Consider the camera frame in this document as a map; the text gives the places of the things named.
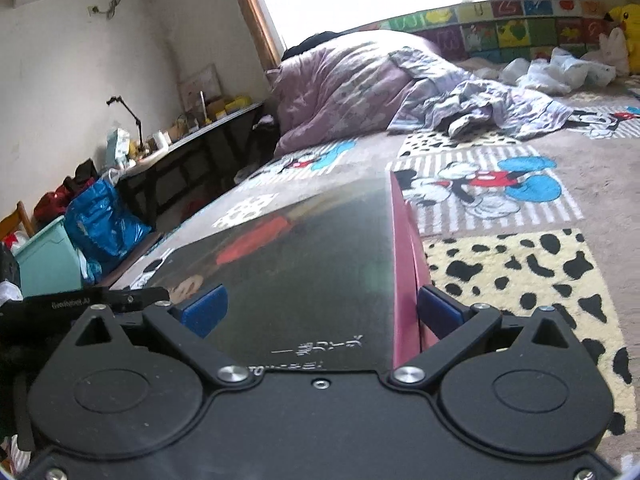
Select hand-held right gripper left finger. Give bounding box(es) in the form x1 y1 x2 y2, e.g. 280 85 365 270
74 284 251 389

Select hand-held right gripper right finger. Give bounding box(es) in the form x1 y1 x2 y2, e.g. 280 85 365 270
389 285 585 389

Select teal storage bin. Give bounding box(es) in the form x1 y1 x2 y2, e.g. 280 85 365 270
12 215 86 298

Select wooden chair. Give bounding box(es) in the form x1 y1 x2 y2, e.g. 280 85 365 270
0 201 36 243

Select blue plastic bag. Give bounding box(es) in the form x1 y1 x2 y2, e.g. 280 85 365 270
64 177 153 276

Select red bag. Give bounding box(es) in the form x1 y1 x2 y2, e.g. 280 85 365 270
34 177 96 221

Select black bag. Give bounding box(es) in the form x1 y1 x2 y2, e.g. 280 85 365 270
65 158 101 186

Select black desk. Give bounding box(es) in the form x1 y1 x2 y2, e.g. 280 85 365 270
117 100 266 226

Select yellow boxes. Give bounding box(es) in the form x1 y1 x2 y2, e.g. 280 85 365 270
206 95 251 118

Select framed picture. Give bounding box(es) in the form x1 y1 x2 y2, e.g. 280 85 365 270
179 64 223 111

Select purple quilt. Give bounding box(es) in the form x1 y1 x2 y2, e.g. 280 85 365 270
265 29 573 158

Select white plastic bags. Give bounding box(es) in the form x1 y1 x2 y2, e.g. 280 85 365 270
500 47 618 95

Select colourful foam mat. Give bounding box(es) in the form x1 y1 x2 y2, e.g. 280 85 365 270
360 0 640 66

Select black cloth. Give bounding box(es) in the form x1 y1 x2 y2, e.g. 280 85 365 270
282 31 351 61

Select white plush rabbit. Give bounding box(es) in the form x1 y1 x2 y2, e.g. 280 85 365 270
597 25 631 77

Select yellow plush toy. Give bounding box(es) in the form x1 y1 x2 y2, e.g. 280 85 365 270
605 4 640 76

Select wooden window frame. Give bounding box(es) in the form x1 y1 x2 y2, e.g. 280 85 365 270
222 0 286 68

